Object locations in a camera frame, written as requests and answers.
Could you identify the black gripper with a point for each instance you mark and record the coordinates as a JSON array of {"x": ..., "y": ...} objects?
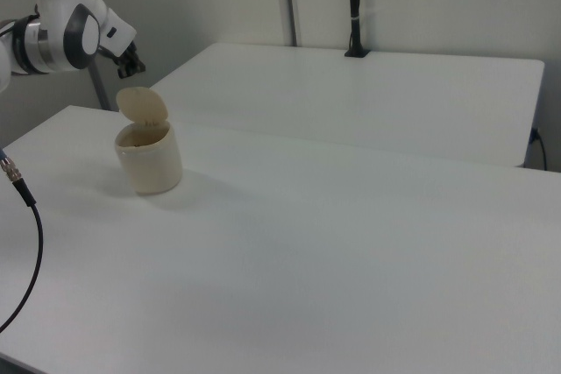
[{"x": 127, "y": 55}]

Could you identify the beige trash bin with lid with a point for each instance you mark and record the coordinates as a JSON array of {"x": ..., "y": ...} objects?
[{"x": 151, "y": 159}]

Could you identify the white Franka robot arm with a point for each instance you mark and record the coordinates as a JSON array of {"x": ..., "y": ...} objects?
[{"x": 57, "y": 10}]

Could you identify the white side table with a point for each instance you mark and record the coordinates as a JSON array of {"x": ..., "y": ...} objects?
[{"x": 350, "y": 102}]

